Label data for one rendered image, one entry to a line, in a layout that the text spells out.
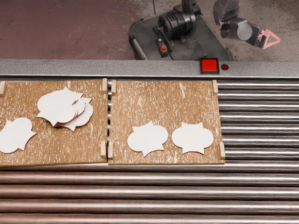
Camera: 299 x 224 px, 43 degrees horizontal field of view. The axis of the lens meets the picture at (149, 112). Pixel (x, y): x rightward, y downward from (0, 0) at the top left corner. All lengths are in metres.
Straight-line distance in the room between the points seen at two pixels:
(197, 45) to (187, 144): 1.26
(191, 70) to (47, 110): 0.60
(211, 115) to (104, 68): 0.48
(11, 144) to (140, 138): 0.45
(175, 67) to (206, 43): 1.01
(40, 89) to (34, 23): 1.60
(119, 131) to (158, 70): 0.33
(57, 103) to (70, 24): 1.68
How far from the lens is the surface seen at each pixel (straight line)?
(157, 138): 1.37
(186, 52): 2.49
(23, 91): 1.56
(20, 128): 1.46
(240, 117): 1.49
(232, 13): 1.41
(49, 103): 1.42
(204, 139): 1.39
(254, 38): 1.44
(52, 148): 1.41
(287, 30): 3.14
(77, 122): 1.41
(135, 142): 1.37
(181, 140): 1.38
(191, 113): 1.45
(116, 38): 2.91
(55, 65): 1.63
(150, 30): 2.62
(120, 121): 1.42
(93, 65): 1.60
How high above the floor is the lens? 2.18
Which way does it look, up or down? 60 degrees down
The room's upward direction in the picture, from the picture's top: 1 degrees clockwise
